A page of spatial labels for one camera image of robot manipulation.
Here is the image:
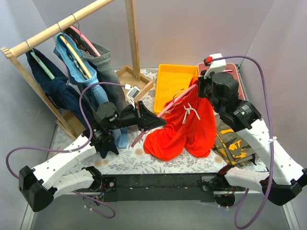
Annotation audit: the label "yellow plastic bin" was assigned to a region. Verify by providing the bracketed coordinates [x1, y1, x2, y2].
[153, 64, 198, 114]

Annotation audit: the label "pink compartment organizer box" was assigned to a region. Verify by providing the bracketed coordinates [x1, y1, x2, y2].
[197, 63, 246, 100]

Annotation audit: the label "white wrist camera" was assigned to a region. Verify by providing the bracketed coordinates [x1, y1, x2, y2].
[204, 53, 226, 79]
[124, 84, 141, 102]

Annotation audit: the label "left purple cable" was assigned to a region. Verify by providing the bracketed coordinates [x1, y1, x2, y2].
[5, 81, 131, 219]

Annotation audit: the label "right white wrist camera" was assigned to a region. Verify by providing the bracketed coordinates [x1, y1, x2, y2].
[204, 53, 226, 79]

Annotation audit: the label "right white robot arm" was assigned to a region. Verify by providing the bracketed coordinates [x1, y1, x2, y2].
[198, 72, 307, 206]

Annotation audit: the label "purple cable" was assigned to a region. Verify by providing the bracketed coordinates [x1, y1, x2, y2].
[222, 55, 274, 229]
[5, 81, 131, 219]

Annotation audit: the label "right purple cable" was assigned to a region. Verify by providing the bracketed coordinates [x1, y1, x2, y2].
[222, 55, 274, 229]

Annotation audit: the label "light blue shorts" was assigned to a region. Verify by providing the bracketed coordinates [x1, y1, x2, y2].
[53, 33, 129, 149]

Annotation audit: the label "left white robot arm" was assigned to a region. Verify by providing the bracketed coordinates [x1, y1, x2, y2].
[19, 101, 166, 212]

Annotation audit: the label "floral table mat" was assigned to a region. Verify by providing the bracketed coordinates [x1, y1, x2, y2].
[51, 68, 267, 174]

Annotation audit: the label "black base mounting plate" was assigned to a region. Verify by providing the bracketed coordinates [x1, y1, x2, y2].
[79, 173, 245, 202]

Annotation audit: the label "camouflage shorts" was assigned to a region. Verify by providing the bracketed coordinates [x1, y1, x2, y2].
[213, 114, 258, 168]

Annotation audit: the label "wooden clothes rack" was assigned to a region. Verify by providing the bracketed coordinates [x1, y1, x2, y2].
[0, 0, 154, 140]

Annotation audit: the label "pink hanger with grey shorts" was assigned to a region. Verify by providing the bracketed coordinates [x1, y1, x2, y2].
[70, 25, 101, 57]

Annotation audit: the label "yellow hanger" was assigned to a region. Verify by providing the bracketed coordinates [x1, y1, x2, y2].
[59, 35, 92, 79]

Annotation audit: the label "mint green hanger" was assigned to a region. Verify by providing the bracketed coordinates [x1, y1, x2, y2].
[30, 51, 55, 80]

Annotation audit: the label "grey shorts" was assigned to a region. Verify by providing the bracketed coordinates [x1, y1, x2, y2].
[63, 28, 135, 131]

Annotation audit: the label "navy blue shorts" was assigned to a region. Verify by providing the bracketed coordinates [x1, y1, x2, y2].
[25, 48, 119, 159]

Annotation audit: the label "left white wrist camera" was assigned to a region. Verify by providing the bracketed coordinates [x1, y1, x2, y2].
[124, 84, 141, 102]

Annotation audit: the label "orange red shorts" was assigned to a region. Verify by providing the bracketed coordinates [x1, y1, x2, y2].
[143, 77, 216, 161]

